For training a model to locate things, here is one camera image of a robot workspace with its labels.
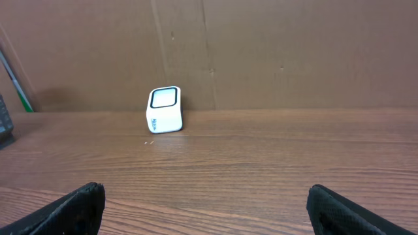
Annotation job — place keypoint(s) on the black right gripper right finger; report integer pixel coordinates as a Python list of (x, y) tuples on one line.
[(333, 214)]

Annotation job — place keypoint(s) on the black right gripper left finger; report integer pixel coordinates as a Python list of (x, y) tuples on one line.
[(79, 212)]

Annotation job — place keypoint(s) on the white barcode scanner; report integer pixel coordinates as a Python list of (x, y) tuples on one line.
[(164, 110)]

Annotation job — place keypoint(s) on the dark grey mesh basket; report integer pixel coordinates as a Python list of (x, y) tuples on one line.
[(6, 126)]

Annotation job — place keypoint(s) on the white green pole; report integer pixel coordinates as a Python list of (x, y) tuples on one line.
[(20, 91)]

